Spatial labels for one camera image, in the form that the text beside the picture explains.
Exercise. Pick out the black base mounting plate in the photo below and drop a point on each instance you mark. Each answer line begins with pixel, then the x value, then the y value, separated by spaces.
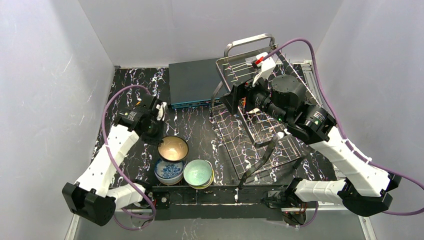
pixel 226 202

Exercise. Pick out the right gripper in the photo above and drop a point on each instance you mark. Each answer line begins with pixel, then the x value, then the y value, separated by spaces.
pixel 239 98

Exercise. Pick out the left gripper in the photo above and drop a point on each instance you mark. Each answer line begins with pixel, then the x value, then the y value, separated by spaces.
pixel 154 131

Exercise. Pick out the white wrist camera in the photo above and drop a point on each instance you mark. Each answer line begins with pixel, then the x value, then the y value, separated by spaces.
pixel 161 111
pixel 264 67

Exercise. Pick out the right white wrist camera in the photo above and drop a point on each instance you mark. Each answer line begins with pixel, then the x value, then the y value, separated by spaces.
pixel 264 67

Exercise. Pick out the yellow rimmed bowl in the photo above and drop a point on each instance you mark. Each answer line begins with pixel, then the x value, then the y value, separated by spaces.
pixel 204 186

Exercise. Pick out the steel wire dish rack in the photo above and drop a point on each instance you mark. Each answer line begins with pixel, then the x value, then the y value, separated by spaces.
pixel 247 135

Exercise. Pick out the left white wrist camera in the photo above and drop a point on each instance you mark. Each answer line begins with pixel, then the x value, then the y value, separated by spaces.
pixel 161 111

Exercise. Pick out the dark grey network switch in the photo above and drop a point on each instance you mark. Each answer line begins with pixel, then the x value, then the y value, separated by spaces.
pixel 192 83

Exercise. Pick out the blue white floral bowl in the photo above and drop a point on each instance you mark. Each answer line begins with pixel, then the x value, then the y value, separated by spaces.
pixel 169 173

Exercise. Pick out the teal speckled bowl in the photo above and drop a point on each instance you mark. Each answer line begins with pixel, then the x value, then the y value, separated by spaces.
pixel 198 172

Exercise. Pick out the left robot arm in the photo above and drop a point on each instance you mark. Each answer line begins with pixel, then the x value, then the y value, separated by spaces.
pixel 90 196

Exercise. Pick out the orange bowl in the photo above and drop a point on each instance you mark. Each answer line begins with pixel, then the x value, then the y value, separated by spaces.
pixel 242 104

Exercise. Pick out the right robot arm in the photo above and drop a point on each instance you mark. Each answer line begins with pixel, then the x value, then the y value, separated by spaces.
pixel 365 191

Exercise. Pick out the dark blue gold bowl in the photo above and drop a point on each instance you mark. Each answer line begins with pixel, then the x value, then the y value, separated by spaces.
pixel 173 148

